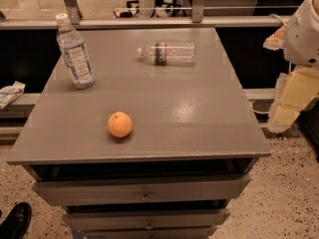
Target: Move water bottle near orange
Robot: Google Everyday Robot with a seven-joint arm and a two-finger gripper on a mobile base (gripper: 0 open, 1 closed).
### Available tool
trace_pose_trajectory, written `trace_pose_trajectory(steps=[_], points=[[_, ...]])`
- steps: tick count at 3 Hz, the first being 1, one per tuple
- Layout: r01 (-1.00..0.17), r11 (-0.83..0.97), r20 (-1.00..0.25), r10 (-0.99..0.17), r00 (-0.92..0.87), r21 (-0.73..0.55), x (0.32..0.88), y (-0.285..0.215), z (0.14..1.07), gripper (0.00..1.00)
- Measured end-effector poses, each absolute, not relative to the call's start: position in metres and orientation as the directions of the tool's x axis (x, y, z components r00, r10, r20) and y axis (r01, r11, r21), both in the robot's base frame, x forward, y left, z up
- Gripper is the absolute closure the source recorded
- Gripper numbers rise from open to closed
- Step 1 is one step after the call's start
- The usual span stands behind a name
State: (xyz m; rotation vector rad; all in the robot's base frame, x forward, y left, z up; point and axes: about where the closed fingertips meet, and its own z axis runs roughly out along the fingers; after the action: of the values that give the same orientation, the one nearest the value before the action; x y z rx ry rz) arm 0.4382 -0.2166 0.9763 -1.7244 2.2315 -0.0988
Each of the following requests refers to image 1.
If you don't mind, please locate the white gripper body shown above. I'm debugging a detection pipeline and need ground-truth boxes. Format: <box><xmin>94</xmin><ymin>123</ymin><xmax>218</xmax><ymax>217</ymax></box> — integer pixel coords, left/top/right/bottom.
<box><xmin>283</xmin><ymin>0</ymin><xmax>319</xmax><ymax>67</ymax></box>

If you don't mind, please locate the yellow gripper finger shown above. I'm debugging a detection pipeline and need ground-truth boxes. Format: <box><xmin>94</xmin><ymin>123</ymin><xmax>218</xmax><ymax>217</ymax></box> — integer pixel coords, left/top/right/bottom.
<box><xmin>267</xmin><ymin>66</ymin><xmax>319</xmax><ymax>132</ymax></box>
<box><xmin>263</xmin><ymin>25</ymin><xmax>286</xmax><ymax>50</ymax></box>

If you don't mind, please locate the clear water bottle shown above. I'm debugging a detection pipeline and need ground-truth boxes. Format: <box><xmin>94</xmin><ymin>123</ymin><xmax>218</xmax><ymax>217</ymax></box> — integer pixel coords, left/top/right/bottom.
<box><xmin>138</xmin><ymin>41</ymin><xmax>196</xmax><ymax>66</ymax></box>

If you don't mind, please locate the upright labelled water bottle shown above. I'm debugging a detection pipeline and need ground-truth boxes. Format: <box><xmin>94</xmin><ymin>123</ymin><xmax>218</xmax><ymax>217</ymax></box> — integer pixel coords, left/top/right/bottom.
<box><xmin>56</xmin><ymin>13</ymin><xmax>95</xmax><ymax>89</ymax></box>

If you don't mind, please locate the grey metal railing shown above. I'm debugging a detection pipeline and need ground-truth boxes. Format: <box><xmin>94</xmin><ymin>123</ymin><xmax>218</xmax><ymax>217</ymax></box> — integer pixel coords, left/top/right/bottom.
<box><xmin>0</xmin><ymin>0</ymin><xmax>289</xmax><ymax>29</ymax></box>

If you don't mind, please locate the grey drawer cabinet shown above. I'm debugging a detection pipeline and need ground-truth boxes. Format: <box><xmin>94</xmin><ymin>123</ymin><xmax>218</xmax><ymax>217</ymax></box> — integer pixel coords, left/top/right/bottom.
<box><xmin>6</xmin><ymin>27</ymin><xmax>272</xmax><ymax>239</ymax></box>

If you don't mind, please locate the middle grey drawer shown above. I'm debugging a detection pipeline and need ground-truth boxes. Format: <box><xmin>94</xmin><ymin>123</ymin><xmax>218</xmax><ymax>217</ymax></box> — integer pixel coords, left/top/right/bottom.
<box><xmin>63</xmin><ymin>209</ymin><xmax>230</xmax><ymax>231</ymax></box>

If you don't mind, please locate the grey drawer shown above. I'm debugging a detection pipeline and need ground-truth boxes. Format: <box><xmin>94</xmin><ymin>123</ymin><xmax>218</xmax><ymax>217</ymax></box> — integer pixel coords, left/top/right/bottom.
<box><xmin>63</xmin><ymin>209</ymin><xmax>230</xmax><ymax>231</ymax></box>
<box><xmin>33</xmin><ymin>174</ymin><xmax>250</xmax><ymax>206</ymax></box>
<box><xmin>85</xmin><ymin>226</ymin><xmax>216</xmax><ymax>239</ymax></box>

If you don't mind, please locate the bottom grey drawer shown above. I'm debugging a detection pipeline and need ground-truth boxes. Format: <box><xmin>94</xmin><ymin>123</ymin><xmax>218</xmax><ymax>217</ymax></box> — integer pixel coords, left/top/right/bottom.
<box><xmin>85</xmin><ymin>226</ymin><xmax>216</xmax><ymax>239</ymax></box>

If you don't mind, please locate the orange fruit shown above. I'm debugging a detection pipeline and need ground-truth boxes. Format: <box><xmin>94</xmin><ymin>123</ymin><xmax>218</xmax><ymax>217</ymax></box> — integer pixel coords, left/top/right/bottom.
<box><xmin>108</xmin><ymin>112</ymin><xmax>133</xmax><ymax>137</ymax></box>

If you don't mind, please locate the top grey drawer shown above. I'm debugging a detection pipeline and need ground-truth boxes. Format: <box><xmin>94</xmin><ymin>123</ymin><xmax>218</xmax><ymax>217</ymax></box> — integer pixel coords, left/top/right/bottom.
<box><xmin>33</xmin><ymin>174</ymin><xmax>250</xmax><ymax>206</ymax></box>

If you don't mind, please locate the white folded cloth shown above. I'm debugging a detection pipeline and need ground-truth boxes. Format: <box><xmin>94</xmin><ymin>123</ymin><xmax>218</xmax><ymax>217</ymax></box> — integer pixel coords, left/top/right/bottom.
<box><xmin>0</xmin><ymin>81</ymin><xmax>25</xmax><ymax>110</ymax></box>

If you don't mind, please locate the black leather shoe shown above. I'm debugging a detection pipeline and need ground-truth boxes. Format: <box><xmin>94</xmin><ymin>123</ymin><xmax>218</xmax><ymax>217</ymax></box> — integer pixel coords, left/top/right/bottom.
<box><xmin>0</xmin><ymin>202</ymin><xmax>32</xmax><ymax>239</ymax></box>

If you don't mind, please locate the white cable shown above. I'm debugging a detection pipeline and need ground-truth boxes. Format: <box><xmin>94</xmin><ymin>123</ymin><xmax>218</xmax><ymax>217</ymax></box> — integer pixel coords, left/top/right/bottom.
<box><xmin>249</xmin><ymin>100</ymin><xmax>274</xmax><ymax>116</ymax></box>

